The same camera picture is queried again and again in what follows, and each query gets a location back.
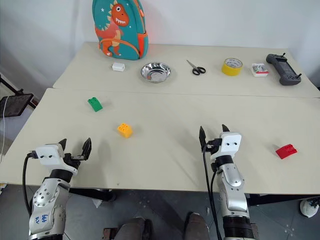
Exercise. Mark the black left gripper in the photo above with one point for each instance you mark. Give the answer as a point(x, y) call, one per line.
point(71, 163)

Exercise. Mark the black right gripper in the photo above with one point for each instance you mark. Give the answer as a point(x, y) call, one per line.
point(213, 147)

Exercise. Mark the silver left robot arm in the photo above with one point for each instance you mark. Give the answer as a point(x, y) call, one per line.
point(47, 197)

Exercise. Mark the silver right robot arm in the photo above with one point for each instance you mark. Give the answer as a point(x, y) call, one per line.
point(233, 190)

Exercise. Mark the green toy block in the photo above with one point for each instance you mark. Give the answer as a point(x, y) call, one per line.
point(95, 105)

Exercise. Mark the yellow toy block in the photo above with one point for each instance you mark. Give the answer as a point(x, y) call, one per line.
point(125, 130)

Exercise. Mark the yellow tape roll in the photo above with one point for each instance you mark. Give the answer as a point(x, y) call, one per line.
point(231, 68)

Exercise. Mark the black tray on stand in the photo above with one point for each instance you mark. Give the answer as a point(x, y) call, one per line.
point(16, 105)

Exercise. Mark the red toy block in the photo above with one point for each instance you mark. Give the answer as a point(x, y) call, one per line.
point(286, 151)

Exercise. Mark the white and red small box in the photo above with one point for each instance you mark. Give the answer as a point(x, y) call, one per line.
point(260, 70)

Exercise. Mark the shiny metal bowl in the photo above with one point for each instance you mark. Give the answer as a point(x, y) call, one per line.
point(155, 72)

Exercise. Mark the small white plastic box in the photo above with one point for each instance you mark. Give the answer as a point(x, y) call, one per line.
point(118, 67)

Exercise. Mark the grey handheld remote controller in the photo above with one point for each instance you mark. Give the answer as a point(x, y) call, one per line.
point(282, 68)

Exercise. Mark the dark rounded shape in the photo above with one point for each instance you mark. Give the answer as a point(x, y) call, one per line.
point(135, 228)
point(196, 226)

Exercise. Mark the white round device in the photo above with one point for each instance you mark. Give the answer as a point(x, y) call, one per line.
point(308, 207)

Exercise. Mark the teal dinosaur backpack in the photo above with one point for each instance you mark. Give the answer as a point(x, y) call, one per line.
point(120, 27)

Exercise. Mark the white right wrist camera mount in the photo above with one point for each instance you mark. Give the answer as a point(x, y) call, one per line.
point(231, 143)

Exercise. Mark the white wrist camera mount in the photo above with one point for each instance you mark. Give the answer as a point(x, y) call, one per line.
point(231, 143)
point(48, 155)

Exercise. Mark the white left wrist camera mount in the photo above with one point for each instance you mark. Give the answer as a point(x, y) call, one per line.
point(48, 155)

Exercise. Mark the black table frame bar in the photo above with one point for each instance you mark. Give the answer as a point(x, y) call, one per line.
point(275, 198)
point(92, 193)

